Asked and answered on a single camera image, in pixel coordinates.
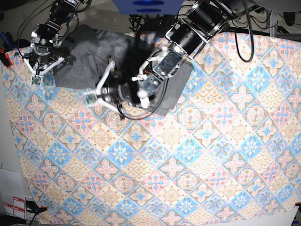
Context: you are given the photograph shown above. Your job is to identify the red clamp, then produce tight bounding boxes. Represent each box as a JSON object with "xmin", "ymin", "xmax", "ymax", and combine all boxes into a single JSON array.
[{"xmin": 0, "ymin": 48, "xmax": 12, "ymax": 68}]

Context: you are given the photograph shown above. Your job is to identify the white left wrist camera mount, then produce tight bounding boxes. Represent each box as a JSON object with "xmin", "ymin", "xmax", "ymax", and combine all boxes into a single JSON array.
[{"xmin": 84, "ymin": 57, "xmax": 125, "ymax": 120}]

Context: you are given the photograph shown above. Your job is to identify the grey T-shirt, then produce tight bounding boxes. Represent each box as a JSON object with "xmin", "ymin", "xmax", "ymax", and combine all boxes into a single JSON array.
[{"xmin": 53, "ymin": 23, "xmax": 193, "ymax": 116}]

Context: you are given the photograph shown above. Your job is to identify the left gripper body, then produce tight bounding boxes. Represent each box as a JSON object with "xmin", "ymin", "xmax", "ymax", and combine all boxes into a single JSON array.
[{"xmin": 104, "ymin": 81, "xmax": 139, "ymax": 105}]

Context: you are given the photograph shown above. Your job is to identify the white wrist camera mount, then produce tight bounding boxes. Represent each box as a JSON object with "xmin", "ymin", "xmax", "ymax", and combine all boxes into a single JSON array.
[
  {"xmin": 14, "ymin": 52, "xmax": 71, "ymax": 86},
  {"xmin": 84, "ymin": 57, "xmax": 125, "ymax": 120}
]

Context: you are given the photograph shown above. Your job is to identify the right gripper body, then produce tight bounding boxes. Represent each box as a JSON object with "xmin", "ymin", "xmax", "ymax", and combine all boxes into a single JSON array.
[{"xmin": 30, "ymin": 44, "xmax": 56, "ymax": 68}]

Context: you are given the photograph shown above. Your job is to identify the colourful patterned tablecloth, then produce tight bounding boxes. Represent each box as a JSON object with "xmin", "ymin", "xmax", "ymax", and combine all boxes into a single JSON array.
[{"xmin": 0, "ymin": 33, "xmax": 301, "ymax": 226}]

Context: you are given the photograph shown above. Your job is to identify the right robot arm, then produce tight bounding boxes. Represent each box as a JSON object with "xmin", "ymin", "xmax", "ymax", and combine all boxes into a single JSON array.
[{"xmin": 25, "ymin": 0, "xmax": 92, "ymax": 70}]

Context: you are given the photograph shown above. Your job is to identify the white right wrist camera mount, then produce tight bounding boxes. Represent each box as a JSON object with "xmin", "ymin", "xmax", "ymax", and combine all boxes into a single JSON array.
[{"xmin": 14, "ymin": 52, "xmax": 71, "ymax": 86}]

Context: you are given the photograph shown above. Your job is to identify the white box red labels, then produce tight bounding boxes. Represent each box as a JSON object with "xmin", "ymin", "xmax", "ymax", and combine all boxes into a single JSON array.
[{"xmin": 0, "ymin": 169, "xmax": 26, "ymax": 220}]

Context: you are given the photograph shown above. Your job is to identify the blue box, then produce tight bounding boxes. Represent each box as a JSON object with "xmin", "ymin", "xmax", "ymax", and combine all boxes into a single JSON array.
[{"xmin": 112, "ymin": 0, "xmax": 184, "ymax": 15}]

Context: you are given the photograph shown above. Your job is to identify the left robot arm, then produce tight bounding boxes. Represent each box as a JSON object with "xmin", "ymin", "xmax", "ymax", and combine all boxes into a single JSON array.
[{"xmin": 97, "ymin": 0, "xmax": 257, "ymax": 109}]

